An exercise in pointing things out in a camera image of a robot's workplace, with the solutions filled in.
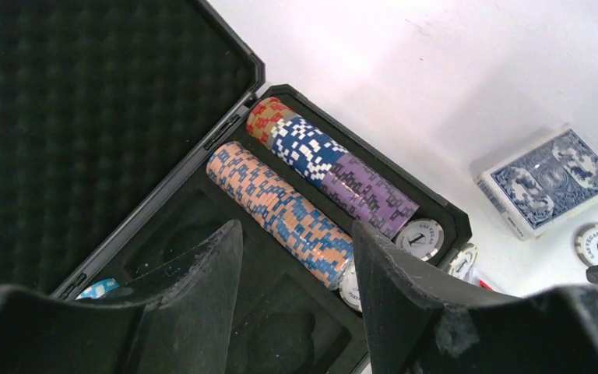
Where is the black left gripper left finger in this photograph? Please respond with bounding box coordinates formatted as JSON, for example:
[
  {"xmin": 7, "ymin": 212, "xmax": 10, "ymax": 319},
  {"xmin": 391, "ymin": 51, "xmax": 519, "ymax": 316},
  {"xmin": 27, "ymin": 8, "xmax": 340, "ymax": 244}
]
[{"xmin": 0, "ymin": 220, "xmax": 243, "ymax": 373}]

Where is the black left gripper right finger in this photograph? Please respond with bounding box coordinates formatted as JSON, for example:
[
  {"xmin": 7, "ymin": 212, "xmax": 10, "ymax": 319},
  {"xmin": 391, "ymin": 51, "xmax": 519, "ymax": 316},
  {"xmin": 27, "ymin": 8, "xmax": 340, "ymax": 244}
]
[{"xmin": 352, "ymin": 222, "xmax": 598, "ymax": 373}]

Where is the blue playing card deck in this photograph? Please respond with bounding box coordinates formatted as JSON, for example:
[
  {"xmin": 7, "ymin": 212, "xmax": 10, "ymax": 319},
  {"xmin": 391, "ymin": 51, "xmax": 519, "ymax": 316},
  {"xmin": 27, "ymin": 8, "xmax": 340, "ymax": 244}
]
[{"xmin": 475, "ymin": 126, "xmax": 598, "ymax": 241}]

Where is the white poker chip in case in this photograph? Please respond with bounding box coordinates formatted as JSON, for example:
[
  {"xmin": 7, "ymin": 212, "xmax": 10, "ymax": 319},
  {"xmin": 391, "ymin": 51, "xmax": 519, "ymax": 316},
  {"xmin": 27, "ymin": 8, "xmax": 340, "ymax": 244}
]
[{"xmin": 394, "ymin": 218, "xmax": 445, "ymax": 261}]

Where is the blue purple poker chip row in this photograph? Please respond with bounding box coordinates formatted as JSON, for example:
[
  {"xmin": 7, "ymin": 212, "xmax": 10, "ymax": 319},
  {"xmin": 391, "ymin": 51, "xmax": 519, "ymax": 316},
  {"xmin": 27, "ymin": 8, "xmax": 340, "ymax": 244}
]
[{"xmin": 246, "ymin": 97, "xmax": 419, "ymax": 239}]

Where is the orange blue poker chip row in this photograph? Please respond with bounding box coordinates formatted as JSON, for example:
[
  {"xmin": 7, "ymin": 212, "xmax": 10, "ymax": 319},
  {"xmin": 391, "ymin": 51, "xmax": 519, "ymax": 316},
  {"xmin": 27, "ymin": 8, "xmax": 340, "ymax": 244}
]
[{"xmin": 206, "ymin": 141, "xmax": 354, "ymax": 290}]

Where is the black poker chip case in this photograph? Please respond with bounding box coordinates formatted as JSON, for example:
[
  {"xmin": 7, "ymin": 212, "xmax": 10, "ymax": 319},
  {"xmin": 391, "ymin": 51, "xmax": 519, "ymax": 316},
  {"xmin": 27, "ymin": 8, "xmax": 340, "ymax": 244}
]
[{"xmin": 0, "ymin": 1, "xmax": 472, "ymax": 373}]

